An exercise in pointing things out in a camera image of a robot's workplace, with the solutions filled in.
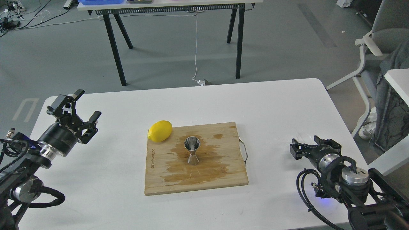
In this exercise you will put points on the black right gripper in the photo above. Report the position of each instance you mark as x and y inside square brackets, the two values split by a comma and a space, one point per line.
[320, 155]

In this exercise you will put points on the steel jigger measuring cup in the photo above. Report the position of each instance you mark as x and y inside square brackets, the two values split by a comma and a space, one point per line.
[192, 144]

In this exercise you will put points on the blue tray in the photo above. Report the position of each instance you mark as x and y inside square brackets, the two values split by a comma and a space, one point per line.
[100, 2]

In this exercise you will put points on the grey office chair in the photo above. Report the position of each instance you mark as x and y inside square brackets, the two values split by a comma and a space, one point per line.
[384, 48]

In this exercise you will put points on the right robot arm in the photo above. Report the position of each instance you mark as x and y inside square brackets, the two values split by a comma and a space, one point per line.
[372, 203]

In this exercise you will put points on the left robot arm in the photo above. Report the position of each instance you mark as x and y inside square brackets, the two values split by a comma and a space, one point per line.
[20, 188]

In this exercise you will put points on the yellow lemon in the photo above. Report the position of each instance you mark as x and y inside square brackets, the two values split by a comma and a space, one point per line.
[160, 131]

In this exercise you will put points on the small clear glass cup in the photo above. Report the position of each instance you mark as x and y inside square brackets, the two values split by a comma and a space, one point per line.
[305, 138]

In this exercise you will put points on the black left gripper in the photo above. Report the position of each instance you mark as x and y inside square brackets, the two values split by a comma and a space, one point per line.
[68, 129]

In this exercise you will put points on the bamboo cutting board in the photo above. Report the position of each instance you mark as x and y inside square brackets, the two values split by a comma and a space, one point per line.
[221, 163]

